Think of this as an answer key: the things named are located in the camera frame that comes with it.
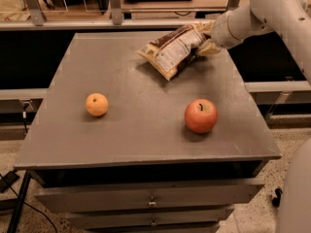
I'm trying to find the grey drawer cabinet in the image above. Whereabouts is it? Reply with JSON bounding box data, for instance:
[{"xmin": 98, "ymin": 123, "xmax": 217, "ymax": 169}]
[{"xmin": 16, "ymin": 32, "xmax": 280, "ymax": 233}]

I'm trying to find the grey drawer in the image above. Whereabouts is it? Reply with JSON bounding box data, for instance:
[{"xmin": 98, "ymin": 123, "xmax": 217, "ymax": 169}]
[
  {"xmin": 35, "ymin": 179, "xmax": 264, "ymax": 213},
  {"xmin": 66, "ymin": 205, "xmax": 234, "ymax": 229}
]

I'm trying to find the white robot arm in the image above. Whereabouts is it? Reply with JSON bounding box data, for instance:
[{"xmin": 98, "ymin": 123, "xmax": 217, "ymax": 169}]
[{"xmin": 207, "ymin": 0, "xmax": 311, "ymax": 233}]

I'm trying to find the orange fruit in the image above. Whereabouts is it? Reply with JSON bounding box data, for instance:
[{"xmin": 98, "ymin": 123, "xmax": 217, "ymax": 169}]
[{"xmin": 86, "ymin": 93, "xmax": 109, "ymax": 117}]

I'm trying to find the red apple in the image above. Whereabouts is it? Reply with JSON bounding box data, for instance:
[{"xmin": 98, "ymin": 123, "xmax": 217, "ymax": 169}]
[{"xmin": 184, "ymin": 99, "xmax": 218, "ymax": 134}]

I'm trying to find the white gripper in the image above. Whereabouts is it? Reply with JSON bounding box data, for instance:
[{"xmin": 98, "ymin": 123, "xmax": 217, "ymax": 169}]
[{"xmin": 195, "ymin": 11, "xmax": 242, "ymax": 56}]

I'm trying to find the top grey drawer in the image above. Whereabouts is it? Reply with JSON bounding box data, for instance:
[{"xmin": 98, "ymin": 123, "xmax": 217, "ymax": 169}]
[{"xmin": 35, "ymin": 179, "xmax": 264, "ymax": 213}]

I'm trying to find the brown chip bag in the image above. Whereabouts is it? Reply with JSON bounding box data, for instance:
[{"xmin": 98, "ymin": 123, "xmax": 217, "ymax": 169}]
[{"xmin": 137, "ymin": 23, "xmax": 209, "ymax": 81}]

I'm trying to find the black floor cable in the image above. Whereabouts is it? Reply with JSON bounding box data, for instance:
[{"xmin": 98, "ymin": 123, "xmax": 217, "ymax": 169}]
[{"xmin": 0, "ymin": 173, "xmax": 58, "ymax": 233}]

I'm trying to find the black stand leg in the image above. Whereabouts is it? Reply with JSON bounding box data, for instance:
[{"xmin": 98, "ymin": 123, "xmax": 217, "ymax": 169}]
[
  {"xmin": 7, "ymin": 172, "xmax": 31, "ymax": 233},
  {"xmin": 271, "ymin": 187, "xmax": 283, "ymax": 208}
]

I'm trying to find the black stand leg right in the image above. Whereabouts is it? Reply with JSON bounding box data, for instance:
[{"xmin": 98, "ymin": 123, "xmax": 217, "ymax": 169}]
[{"xmin": 271, "ymin": 187, "xmax": 283, "ymax": 208}]

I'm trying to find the black stand leg left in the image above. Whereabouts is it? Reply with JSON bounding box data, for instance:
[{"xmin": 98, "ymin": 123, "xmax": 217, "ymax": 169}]
[{"xmin": 7, "ymin": 172, "xmax": 31, "ymax": 233}]

